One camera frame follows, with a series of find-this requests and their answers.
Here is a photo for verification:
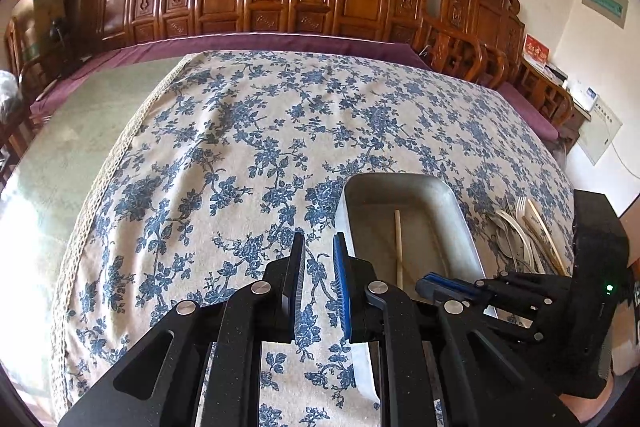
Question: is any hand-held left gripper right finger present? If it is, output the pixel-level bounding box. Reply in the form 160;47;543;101
332;232;581;427

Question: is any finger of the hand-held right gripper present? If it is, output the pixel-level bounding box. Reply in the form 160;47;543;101
435;294;545;344
416;272;571;308

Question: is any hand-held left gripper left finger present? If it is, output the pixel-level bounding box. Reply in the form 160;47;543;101
57;232;307;427

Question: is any brown chopstick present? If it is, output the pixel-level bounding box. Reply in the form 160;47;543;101
527;198;570;277
522;207;556;275

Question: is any pale wooden chopstick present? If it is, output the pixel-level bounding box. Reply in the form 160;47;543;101
394;209;404;289

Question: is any rectangular metal tray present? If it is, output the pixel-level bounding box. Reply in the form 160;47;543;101
334;173;501;408

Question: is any person's right forearm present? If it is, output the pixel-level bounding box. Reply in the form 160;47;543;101
557;387;613;427

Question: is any blue floral tablecloth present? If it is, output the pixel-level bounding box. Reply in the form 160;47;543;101
50;49;576;427

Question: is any white box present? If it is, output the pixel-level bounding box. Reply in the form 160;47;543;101
570;79;601;108

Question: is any white plastic bag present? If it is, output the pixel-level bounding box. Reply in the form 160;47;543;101
0;69;21;118

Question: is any cardboard box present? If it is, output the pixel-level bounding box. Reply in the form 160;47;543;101
32;0;68;52

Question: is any white wall panel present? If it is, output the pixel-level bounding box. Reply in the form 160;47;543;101
577;102;623;165

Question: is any green wall sign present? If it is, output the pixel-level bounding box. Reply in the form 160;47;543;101
580;0;630;30

